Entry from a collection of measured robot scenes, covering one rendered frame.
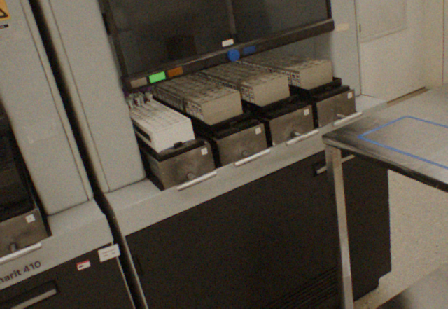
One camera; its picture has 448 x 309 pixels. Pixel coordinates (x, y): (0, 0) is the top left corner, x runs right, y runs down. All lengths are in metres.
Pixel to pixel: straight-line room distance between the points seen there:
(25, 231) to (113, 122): 0.30
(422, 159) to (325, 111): 0.45
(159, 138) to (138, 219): 0.19
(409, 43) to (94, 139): 2.60
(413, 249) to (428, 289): 0.61
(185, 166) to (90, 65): 0.31
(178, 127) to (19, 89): 0.35
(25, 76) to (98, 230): 0.36
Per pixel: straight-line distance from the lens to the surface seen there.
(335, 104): 1.25
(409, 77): 3.37
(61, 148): 1.05
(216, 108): 1.13
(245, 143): 1.11
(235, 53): 1.11
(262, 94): 1.19
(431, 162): 0.84
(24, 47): 1.00
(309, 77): 1.28
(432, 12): 3.35
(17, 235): 1.01
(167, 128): 1.04
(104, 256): 1.07
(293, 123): 1.18
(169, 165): 1.03
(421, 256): 1.95
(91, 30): 1.02
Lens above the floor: 1.21
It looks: 23 degrees down
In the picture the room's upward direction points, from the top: 11 degrees counter-clockwise
